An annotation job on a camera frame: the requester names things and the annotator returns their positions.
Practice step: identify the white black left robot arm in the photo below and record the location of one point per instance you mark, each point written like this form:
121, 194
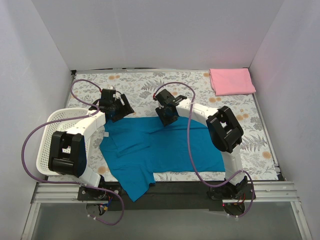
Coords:
91, 123

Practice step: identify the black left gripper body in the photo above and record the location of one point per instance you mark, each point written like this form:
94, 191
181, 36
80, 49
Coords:
124, 110

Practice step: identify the white perforated plastic basket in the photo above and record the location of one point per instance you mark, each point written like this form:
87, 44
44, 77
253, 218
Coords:
50, 140

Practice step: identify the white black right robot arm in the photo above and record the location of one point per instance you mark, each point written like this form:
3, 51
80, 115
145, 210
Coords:
225, 133

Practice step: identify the aluminium table frame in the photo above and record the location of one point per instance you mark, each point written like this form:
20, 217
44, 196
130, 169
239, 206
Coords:
276, 214

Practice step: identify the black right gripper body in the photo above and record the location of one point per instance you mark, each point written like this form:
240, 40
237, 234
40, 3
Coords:
162, 116

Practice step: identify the teal blue t shirt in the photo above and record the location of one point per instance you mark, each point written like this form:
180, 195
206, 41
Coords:
136, 148

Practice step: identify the folded pink t shirt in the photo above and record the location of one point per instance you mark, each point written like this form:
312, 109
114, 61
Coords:
226, 82

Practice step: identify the black front mounting rail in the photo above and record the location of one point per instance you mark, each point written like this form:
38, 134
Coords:
169, 195

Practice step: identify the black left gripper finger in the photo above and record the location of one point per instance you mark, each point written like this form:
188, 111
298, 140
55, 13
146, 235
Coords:
117, 115
126, 107

